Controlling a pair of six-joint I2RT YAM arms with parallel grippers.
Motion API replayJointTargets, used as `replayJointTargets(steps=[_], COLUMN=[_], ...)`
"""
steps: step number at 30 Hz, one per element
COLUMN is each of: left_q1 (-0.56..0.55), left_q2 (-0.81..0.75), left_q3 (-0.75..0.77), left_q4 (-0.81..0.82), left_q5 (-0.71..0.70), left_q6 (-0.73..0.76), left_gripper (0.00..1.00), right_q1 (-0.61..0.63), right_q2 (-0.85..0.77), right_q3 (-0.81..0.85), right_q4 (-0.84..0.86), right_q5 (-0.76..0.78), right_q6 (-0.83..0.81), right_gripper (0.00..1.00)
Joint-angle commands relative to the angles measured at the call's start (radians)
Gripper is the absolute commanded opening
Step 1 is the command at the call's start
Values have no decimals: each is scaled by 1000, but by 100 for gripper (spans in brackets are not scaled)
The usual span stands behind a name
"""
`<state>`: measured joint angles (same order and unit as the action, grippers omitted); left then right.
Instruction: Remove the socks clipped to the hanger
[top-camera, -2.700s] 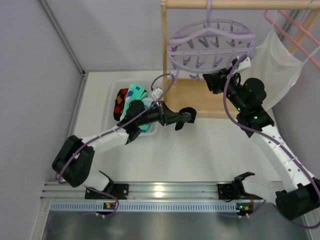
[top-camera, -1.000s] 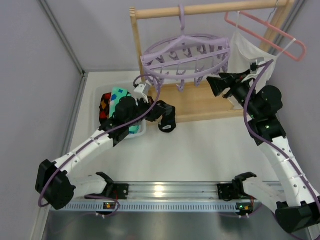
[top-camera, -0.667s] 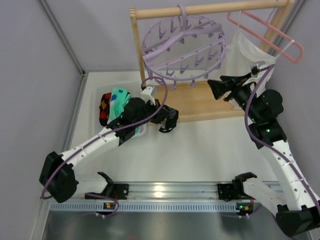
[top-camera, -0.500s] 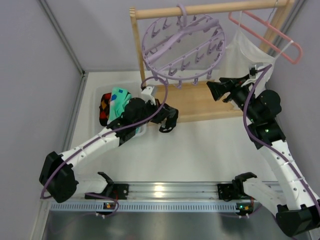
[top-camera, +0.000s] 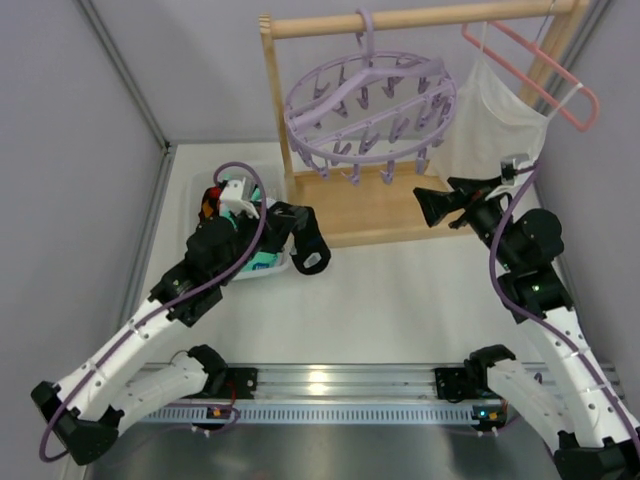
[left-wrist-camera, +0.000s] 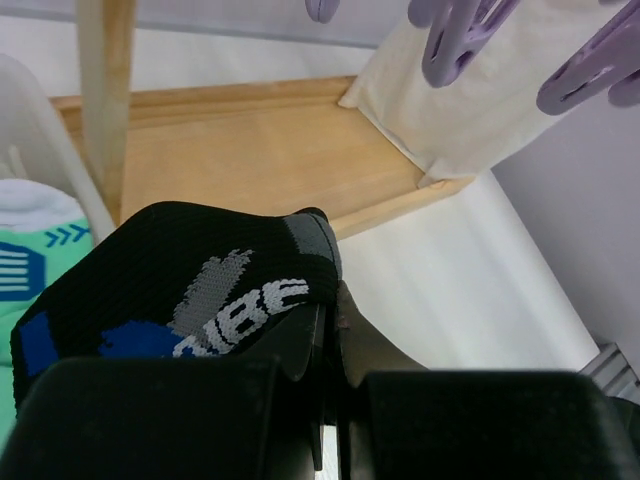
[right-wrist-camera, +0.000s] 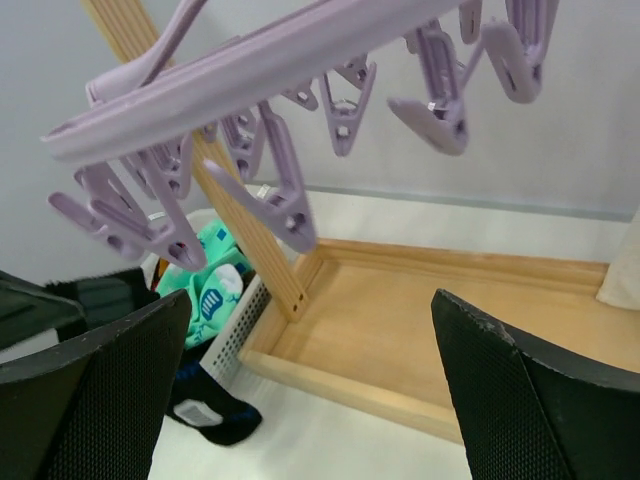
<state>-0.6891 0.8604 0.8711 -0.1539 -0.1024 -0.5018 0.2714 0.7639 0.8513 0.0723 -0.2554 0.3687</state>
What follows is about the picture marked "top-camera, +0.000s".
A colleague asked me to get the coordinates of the red yellow argyle sock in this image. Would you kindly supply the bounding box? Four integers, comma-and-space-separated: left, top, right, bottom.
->
198, 185, 223, 223

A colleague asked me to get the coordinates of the mint green sock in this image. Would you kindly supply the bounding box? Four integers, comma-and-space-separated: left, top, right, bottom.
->
219, 168, 286, 280

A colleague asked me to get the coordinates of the black sport sock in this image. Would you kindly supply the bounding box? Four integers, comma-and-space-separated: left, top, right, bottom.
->
290, 205, 331, 276

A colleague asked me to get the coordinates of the purple round clip hanger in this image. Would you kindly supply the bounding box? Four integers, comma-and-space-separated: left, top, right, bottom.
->
283, 9, 458, 185

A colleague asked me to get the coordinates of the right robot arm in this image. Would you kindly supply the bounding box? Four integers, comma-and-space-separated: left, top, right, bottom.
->
413, 178, 639, 479

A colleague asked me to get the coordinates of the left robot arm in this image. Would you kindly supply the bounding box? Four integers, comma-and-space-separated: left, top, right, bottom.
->
31, 201, 321, 466

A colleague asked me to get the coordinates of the pink clothes hanger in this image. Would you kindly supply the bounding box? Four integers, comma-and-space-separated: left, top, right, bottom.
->
460, 19, 600, 134

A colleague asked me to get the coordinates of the white plastic basket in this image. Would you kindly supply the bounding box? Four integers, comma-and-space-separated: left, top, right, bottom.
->
183, 164, 290, 280

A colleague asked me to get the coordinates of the white mesh laundry bag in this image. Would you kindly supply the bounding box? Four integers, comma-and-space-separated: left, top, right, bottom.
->
429, 57, 551, 184

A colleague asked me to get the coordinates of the wooden rack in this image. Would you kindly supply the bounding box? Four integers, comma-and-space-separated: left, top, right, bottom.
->
259, 1, 588, 247

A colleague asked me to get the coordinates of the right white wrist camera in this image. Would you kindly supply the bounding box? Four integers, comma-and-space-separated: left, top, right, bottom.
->
487, 153, 537, 199

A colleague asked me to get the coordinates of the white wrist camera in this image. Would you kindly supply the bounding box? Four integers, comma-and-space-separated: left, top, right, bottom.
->
219, 178, 259, 219
487, 153, 537, 199

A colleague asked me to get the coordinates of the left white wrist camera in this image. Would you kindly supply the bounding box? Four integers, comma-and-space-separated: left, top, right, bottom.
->
219, 178, 259, 219

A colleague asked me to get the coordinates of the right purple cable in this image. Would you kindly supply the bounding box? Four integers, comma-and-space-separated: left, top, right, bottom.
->
489, 159, 640, 454

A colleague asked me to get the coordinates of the purple cable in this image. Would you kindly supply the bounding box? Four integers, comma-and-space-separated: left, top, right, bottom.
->
489, 159, 640, 454
38, 160, 269, 462

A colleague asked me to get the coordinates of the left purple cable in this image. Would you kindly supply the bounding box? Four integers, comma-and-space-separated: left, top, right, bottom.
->
38, 160, 269, 462

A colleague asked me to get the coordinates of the aluminium mounting rail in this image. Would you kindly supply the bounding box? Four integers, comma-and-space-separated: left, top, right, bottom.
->
134, 363, 621, 401

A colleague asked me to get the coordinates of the grey slotted cable duct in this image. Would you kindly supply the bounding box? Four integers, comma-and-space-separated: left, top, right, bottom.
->
143, 402, 504, 426

